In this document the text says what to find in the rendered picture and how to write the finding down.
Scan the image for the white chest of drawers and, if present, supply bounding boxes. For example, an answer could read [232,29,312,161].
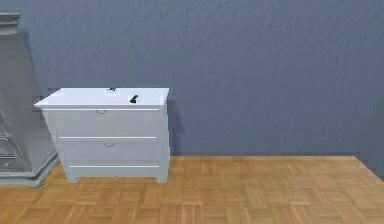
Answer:
[34,87,171,185]

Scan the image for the grey tall cupboard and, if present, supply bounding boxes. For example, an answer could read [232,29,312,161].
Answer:
[0,12,62,190]

